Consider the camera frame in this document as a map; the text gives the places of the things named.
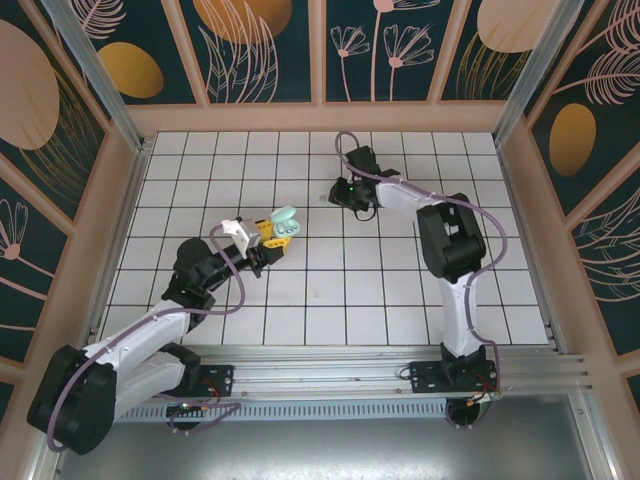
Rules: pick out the mint green earbud charging case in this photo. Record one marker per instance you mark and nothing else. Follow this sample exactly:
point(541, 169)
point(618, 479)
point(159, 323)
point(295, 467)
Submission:
point(282, 217)

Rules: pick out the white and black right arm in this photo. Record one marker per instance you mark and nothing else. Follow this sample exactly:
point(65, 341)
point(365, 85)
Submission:
point(395, 202)

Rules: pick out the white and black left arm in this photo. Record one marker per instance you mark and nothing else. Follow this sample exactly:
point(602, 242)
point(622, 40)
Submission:
point(135, 332)

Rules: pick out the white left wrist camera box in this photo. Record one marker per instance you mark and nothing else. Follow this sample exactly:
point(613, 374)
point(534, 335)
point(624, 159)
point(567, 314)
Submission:
point(245, 237)

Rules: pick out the aluminium side rail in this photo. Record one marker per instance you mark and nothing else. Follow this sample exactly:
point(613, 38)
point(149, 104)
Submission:
point(114, 250)
point(531, 250)

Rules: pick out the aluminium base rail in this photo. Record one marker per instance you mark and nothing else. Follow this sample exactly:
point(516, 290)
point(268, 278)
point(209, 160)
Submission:
point(325, 375)

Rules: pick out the dark floral wall panel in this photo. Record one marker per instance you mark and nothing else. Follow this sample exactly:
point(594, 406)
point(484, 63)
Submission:
point(40, 100)
point(490, 55)
point(610, 270)
point(25, 260)
point(380, 50)
point(165, 50)
point(250, 50)
point(590, 100)

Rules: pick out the aluminium corner post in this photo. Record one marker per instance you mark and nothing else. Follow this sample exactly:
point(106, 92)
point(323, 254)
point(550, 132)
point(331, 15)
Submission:
point(106, 75)
point(529, 75)

